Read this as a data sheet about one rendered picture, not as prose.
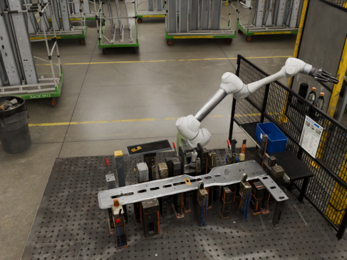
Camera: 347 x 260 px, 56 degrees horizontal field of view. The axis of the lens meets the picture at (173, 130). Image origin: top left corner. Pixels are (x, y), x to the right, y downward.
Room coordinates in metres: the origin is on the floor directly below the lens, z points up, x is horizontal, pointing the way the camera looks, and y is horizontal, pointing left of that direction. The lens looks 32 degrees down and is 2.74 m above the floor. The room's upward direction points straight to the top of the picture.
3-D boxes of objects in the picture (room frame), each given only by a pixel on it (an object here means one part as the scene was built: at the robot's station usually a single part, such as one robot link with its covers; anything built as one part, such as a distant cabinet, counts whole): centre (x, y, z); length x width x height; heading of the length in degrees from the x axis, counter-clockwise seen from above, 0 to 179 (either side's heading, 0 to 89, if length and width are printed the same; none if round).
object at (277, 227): (1.83, -0.82, 0.84); 0.11 x 0.06 x 0.29; 17
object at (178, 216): (1.99, -0.04, 0.84); 0.17 x 0.06 x 0.29; 17
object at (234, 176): (2.00, -0.10, 1.00); 1.38 x 0.22 x 0.02; 107
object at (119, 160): (2.19, 0.45, 0.92); 0.08 x 0.08 x 0.44; 17
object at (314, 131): (2.22, -1.12, 1.30); 0.23 x 0.02 x 0.31; 17
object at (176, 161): (2.19, -0.02, 0.89); 0.13 x 0.11 x 0.38; 17
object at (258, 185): (1.99, -0.68, 0.84); 0.11 x 0.10 x 0.28; 17
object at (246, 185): (1.94, -0.56, 0.87); 0.12 x 0.09 x 0.35; 17
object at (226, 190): (1.93, -0.42, 0.84); 0.11 x 0.08 x 0.29; 17
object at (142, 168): (2.07, 0.25, 0.90); 0.13 x 0.10 x 0.41; 17
